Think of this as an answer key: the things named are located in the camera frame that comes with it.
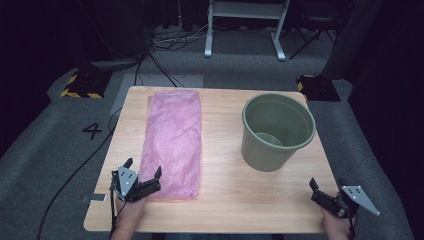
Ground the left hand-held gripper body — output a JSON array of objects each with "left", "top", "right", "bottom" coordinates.
[{"left": 110, "top": 165, "right": 148, "bottom": 203}]

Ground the green plastic bin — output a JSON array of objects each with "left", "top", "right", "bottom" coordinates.
[{"left": 240, "top": 92, "right": 317, "bottom": 173}]

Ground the pink plastic bag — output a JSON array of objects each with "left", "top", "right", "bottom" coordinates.
[{"left": 138, "top": 89, "right": 203, "bottom": 201}]

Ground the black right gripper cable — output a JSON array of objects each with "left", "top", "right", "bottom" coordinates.
[{"left": 345, "top": 215, "right": 357, "bottom": 240}]

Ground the white metal stand frame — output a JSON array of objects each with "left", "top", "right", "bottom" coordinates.
[{"left": 203, "top": 0, "right": 291, "bottom": 62}]

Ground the grey curtain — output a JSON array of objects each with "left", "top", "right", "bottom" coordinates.
[{"left": 320, "top": 0, "right": 384, "bottom": 81}]

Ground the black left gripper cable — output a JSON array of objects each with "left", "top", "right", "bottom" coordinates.
[{"left": 108, "top": 184, "right": 128, "bottom": 239}]

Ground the silver table bracket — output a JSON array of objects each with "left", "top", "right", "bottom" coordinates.
[{"left": 81, "top": 193, "right": 108, "bottom": 204}]

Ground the person's right hand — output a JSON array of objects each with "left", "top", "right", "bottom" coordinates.
[{"left": 321, "top": 208, "right": 354, "bottom": 240}]

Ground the person's left hand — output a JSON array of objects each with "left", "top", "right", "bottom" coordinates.
[{"left": 114, "top": 194, "right": 148, "bottom": 232}]

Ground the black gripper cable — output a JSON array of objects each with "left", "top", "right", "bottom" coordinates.
[
  {"left": 108, "top": 184, "right": 128, "bottom": 239},
  {"left": 345, "top": 215, "right": 357, "bottom": 240}
]

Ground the long black floor cable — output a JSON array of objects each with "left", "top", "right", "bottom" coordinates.
[{"left": 35, "top": 106, "right": 124, "bottom": 240}]

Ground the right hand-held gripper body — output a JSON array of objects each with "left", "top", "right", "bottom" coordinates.
[{"left": 319, "top": 185, "right": 381, "bottom": 220}]

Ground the bundle of floor cables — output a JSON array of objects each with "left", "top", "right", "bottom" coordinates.
[{"left": 133, "top": 22, "right": 216, "bottom": 88}]

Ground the black yellow striped base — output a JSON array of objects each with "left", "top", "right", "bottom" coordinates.
[
  {"left": 59, "top": 68, "right": 113, "bottom": 100},
  {"left": 296, "top": 73, "right": 342, "bottom": 103}
]

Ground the black tripod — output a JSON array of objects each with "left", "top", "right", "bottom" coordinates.
[{"left": 288, "top": 18, "right": 338, "bottom": 61}]

